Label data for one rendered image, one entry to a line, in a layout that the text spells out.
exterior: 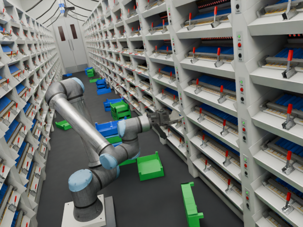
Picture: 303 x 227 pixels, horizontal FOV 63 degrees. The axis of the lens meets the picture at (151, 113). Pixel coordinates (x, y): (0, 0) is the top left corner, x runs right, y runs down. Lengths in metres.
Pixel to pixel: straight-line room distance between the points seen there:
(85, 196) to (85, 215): 0.13
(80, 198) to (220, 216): 0.86
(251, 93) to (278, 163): 0.31
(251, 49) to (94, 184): 1.16
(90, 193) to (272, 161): 1.04
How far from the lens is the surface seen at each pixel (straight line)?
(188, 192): 1.56
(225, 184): 1.68
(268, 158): 1.21
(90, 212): 1.69
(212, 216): 1.70
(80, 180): 1.60
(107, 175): 1.69
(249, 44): 1.09
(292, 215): 1.23
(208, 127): 1.55
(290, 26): 0.94
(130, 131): 1.31
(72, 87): 1.62
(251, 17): 1.09
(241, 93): 1.17
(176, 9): 1.70
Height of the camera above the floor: 1.14
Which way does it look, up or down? 18 degrees down
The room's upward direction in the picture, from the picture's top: 10 degrees counter-clockwise
